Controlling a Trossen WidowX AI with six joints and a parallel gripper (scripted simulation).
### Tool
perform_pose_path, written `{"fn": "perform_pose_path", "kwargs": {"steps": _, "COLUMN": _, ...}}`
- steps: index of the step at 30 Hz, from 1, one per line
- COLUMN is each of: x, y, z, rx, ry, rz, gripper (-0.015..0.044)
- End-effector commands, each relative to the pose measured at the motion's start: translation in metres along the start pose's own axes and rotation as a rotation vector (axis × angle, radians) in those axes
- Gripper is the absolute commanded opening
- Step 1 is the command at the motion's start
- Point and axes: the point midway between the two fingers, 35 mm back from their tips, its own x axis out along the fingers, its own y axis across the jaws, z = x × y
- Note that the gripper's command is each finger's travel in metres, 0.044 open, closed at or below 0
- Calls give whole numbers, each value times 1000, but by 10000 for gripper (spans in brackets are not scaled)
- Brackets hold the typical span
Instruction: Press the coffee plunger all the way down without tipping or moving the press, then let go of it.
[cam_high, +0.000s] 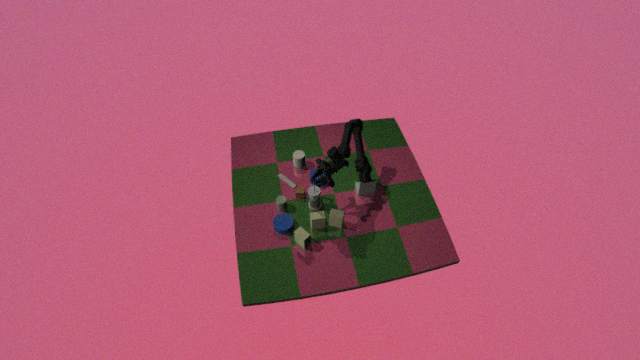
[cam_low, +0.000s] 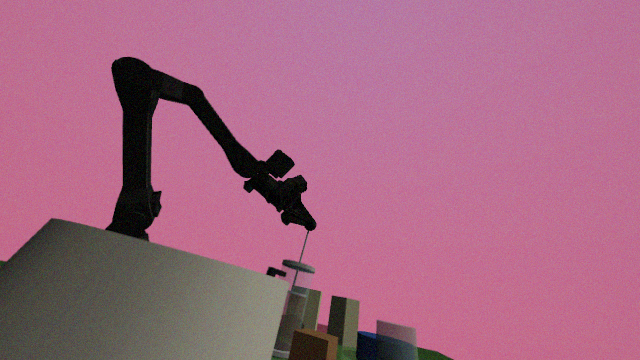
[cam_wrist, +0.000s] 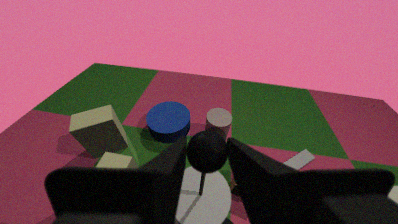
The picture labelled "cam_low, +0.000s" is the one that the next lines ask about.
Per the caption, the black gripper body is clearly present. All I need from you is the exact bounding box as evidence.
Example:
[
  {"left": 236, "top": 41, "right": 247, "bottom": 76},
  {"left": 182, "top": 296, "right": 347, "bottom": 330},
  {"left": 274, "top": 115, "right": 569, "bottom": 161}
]
[{"left": 262, "top": 178, "right": 299, "bottom": 226}]

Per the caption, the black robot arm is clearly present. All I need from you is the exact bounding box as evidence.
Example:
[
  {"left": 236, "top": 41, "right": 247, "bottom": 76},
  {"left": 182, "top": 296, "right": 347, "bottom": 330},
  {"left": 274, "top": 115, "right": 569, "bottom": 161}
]
[{"left": 105, "top": 57, "right": 295, "bottom": 241}]

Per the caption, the glass coffee press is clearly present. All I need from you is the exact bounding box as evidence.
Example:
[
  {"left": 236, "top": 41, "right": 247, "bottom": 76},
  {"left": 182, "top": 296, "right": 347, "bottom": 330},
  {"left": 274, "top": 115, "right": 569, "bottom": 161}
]
[{"left": 266, "top": 220, "right": 316, "bottom": 358}]

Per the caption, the grey cylinder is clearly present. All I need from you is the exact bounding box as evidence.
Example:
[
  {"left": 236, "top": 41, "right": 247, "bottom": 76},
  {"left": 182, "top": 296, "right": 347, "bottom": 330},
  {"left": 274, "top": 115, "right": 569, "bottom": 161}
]
[{"left": 375, "top": 320, "right": 418, "bottom": 360}]

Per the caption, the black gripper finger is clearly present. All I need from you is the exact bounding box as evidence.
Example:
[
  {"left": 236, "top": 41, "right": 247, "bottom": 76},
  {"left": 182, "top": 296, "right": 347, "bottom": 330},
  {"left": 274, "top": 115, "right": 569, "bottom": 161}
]
[
  {"left": 283, "top": 192, "right": 314, "bottom": 224},
  {"left": 286, "top": 215, "right": 305, "bottom": 226}
]

